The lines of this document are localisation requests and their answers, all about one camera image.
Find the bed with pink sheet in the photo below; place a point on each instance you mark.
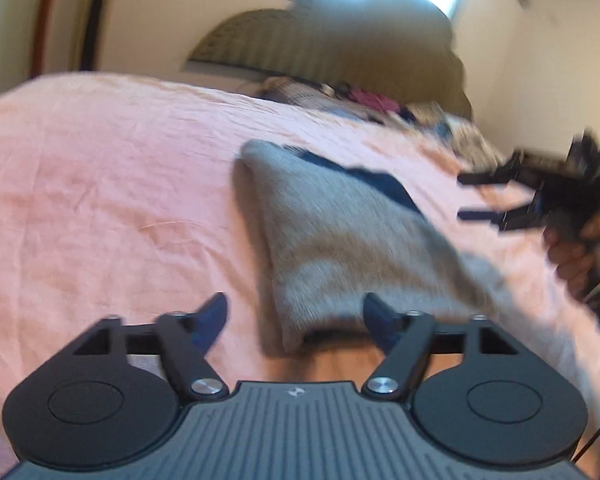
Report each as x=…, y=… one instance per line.
x=105, y=185

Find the pile of assorted clothes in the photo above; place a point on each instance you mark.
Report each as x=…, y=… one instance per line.
x=445, y=130

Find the tall beige standing unit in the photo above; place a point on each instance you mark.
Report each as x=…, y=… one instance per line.
x=96, y=15

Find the grey and navy sweater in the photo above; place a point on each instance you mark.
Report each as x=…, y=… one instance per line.
x=340, y=245

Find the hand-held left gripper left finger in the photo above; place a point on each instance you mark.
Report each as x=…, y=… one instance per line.
x=214, y=316

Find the olive upholstered headboard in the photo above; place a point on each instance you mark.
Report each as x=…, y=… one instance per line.
x=360, y=40

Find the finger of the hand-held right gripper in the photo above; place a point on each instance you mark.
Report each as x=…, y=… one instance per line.
x=495, y=176
x=500, y=216

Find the magenta cloth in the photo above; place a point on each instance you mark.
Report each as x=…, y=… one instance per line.
x=372, y=100

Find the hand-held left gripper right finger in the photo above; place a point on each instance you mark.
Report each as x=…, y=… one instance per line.
x=377, y=316

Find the person's right hand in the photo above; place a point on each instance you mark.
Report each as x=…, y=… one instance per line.
x=575, y=260

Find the brown wooden frame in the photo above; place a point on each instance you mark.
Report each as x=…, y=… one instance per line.
x=45, y=15

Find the striped beige cloth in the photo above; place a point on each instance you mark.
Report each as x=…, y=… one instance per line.
x=295, y=91

